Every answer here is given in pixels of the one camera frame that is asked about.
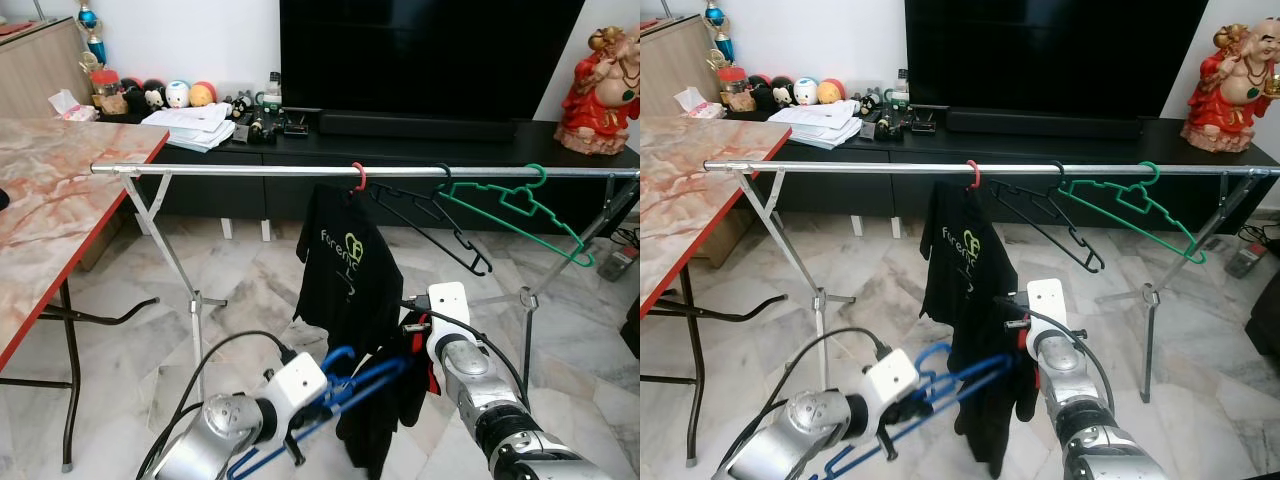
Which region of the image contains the plain black shirt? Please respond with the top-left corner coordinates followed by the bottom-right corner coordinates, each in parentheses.
top-left (955, 320), bottom-right (1041, 479)
top-left (335, 315), bottom-right (441, 480)

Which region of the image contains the blue plastic hanger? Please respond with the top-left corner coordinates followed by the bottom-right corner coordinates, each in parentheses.
top-left (225, 345), bottom-right (409, 480)
top-left (825, 342), bottom-right (1021, 480)

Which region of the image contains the black plastic hanger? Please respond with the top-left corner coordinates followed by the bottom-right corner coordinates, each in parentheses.
top-left (365, 163), bottom-right (494, 277)
top-left (985, 160), bottom-right (1107, 274)

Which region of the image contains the green plastic hanger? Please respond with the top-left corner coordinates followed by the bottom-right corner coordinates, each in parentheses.
top-left (1058, 160), bottom-right (1209, 266)
top-left (437, 163), bottom-right (596, 269)

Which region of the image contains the black shirt with green logo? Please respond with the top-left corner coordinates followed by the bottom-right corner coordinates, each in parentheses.
top-left (294, 183), bottom-right (405, 359)
top-left (918, 180), bottom-right (1021, 351)

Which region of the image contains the black television console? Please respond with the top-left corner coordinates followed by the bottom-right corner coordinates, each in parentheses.
top-left (95, 108), bottom-right (641, 243)
top-left (745, 105), bottom-right (1280, 241)

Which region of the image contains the black soundbar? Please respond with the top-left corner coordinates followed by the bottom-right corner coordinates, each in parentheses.
top-left (945, 107), bottom-right (1144, 140)
top-left (318, 111), bottom-right (518, 144)

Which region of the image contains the grey power strip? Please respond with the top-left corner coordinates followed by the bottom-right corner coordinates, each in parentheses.
top-left (597, 243), bottom-right (641, 284)
top-left (1224, 238), bottom-right (1273, 280)

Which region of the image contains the dark furniture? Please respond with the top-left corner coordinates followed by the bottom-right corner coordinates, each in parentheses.
top-left (1244, 268), bottom-right (1280, 359)

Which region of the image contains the brown cardboard box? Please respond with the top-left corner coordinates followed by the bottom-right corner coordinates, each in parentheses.
top-left (78, 205), bottom-right (128, 273)
top-left (700, 203), bottom-right (758, 271)

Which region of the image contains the black flat television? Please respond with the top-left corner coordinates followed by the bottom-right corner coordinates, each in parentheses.
top-left (279, 0), bottom-right (587, 119)
top-left (904, 0), bottom-right (1213, 116)

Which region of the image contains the white paper stack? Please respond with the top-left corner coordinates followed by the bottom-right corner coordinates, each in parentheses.
top-left (140, 103), bottom-right (238, 154)
top-left (768, 100), bottom-right (864, 151)

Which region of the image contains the red laughing buddha statue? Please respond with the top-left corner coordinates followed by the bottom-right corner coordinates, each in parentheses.
top-left (553, 25), bottom-right (641, 157)
top-left (1180, 22), bottom-right (1280, 154)

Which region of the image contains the marble folding table red edge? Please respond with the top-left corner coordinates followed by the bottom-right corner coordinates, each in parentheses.
top-left (640, 115), bottom-right (793, 466)
top-left (0, 118), bottom-right (171, 473)

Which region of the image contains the clear jar with red lid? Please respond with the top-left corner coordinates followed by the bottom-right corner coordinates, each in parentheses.
top-left (88, 68), bottom-right (126, 116)
top-left (718, 66), bottom-right (753, 113)

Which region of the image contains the light wooden cabinet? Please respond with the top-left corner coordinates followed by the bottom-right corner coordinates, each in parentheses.
top-left (0, 15), bottom-right (93, 121)
top-left (640, 12), bottom-right (723, 119)

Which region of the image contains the pink tissue pack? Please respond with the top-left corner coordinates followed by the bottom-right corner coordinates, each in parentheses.
top-left (675, 86), bottom-right (728, 121)
top-left (48, 88), bottom-right (99, 123)

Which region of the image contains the gold and blue trophy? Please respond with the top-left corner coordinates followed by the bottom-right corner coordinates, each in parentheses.
top-left (703, 0), bottom-right (736, 69)
top-left (75, 0), bottom-right (109, 71)

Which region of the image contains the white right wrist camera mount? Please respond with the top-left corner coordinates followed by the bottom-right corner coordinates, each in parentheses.
top-left (1024, 277), bottom-right (1070, 339)
top-left (427, 281), bottom-right (472, 348)

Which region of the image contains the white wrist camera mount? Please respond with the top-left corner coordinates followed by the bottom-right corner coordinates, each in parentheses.
top-left (1024, 277), bottom-right (1070, 339)
top-left (427, 281), bottom-right (472, 348)
top-left (860, 347), bottom-right (923, 411)
top-left (266, 351), bottom-right (330, 418)

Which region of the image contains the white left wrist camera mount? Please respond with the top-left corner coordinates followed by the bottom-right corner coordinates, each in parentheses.
top-left (860, 347), bottom-right (923, 411)
top-left (266, 351), bottom-right (330, 418)

